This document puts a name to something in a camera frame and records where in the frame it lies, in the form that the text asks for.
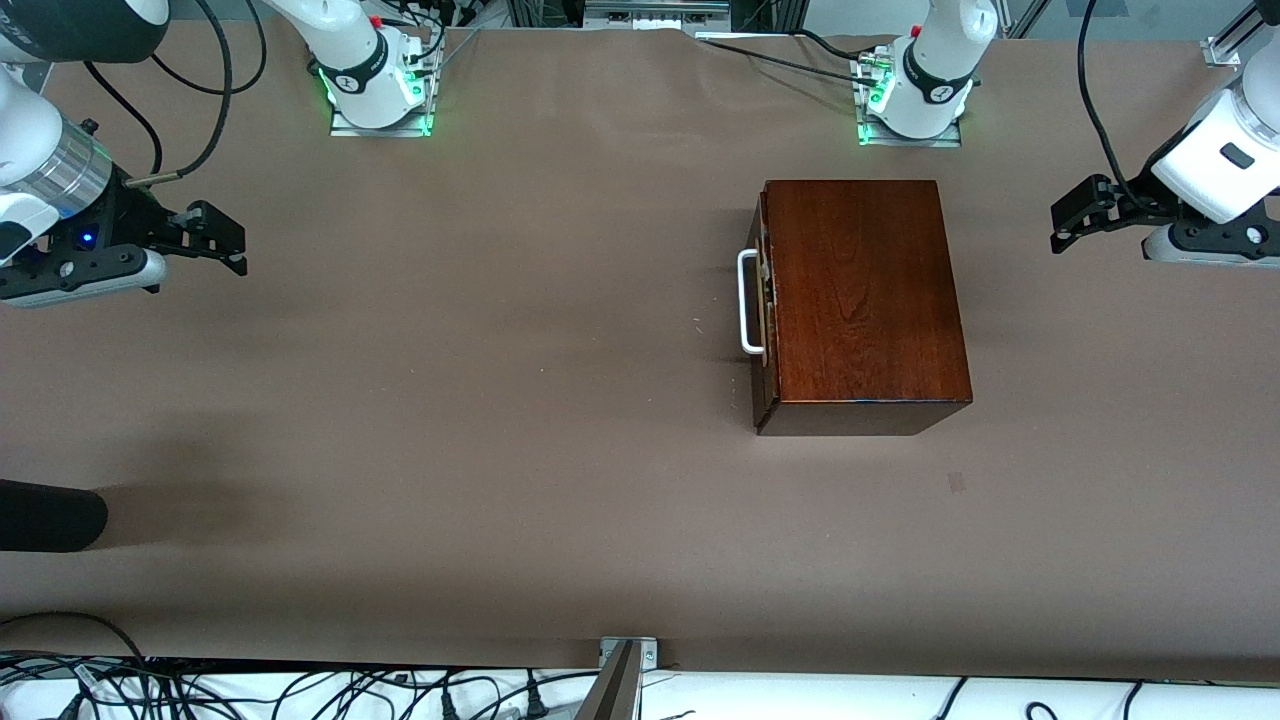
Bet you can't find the wooden drawer with white handle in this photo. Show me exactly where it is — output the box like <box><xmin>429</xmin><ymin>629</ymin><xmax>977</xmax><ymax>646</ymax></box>
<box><xmin>737</xmin><ymin>190</ymin><xmax>779</xmax><ymax>433</ymax></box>

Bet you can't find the dark wooden drawer cabinet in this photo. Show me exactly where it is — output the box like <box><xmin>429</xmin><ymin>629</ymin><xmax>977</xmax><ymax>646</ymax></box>
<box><xmin>755</xmin><ymin>180</ymin><xmax>974</xmax><ymax>437</ymax></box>

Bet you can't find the black cylindrical object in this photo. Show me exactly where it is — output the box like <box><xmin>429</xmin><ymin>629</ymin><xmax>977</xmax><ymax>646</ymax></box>
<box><xmin>0</xmin><ymin>480</ymin><xmax>109</xmax><ymax>553</ymax></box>

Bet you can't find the brown table cover sheet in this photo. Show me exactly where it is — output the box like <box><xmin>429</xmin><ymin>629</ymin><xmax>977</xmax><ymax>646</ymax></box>
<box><xmin>0</xmin><ymin>20</ymin><xmax>1280</xmax><ymax>683</ymax></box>

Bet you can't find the grey metal bar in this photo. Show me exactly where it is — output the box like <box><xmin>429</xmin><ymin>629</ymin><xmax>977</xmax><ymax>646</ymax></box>
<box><xmin>575</xmin><ymin>640</ymin><xmax>641</xmax><ymax>720</ymax></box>

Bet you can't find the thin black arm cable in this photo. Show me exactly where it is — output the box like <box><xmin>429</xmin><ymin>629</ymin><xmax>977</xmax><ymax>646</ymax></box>
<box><xmin>85</xmin><ymin>0</ymin><xmax>268</xmax><ymax>179</ymax></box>

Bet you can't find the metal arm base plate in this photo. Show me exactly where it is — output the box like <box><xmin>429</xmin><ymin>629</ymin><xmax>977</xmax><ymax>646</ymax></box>
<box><xmin>853</xmin><ymin>45</ymin><xmax>967</xmax><ymax>149</ymax></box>
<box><xmin>328</xmin><ymin>28</ymin><xmax>435</xmax><ymax>139</ymax></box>

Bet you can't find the aluminium corner bracket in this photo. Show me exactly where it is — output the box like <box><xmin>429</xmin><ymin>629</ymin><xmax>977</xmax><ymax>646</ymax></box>
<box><xmin>1203</xmin><ymin>0</ymin><xmax>1280</xmax><ymax>69</ymax></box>

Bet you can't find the black cable across table edge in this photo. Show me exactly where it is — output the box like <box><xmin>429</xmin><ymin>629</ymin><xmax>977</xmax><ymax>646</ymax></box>
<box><xmin>695</xmin><ymin>33</ymin><xmax>891</xmax><ymax>87</ymax></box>

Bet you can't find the aluminium frame rail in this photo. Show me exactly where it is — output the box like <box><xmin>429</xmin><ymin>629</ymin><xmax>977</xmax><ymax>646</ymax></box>
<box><xmin>583</xmin><ymin>0</ymin><xmax>731</xmax><ymax>31</ymax></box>

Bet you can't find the small metal edge bracket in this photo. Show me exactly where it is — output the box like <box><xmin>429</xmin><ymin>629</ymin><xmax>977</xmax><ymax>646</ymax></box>
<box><xmin>598</xmin><ymin>637</ymin><xmax>659</xmax><ymax>669</ymax></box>

